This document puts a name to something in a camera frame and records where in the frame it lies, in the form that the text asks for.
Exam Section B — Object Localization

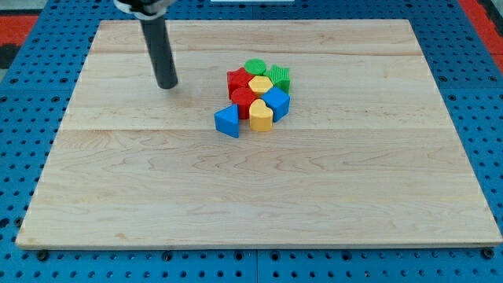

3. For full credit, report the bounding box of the red star block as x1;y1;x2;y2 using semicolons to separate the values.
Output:
226;67;255;99

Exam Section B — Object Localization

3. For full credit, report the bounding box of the red cylinder block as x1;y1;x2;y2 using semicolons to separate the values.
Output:
230;87;256;119

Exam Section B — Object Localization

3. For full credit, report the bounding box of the green star block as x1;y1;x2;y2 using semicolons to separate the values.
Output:
264;64;291;94

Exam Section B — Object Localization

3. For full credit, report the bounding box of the blue triangle block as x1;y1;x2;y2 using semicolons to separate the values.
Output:
214;105;239;138

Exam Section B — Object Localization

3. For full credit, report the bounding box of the blue cube block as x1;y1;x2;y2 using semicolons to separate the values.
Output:
261;86;291;123

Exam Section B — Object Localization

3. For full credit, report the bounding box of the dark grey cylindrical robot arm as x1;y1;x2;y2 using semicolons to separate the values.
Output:
140;17;178;89

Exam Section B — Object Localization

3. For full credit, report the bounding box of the yellow hexagon block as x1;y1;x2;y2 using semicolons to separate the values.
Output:
248;75;274;97

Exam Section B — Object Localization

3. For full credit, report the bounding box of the light wooden board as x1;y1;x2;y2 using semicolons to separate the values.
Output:
17;20;502;250

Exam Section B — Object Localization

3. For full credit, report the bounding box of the yellow heart block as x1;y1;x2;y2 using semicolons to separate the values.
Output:
249;99;274;132

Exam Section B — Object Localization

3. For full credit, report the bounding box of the green circle block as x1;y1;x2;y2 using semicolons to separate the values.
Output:
244;58;266;75

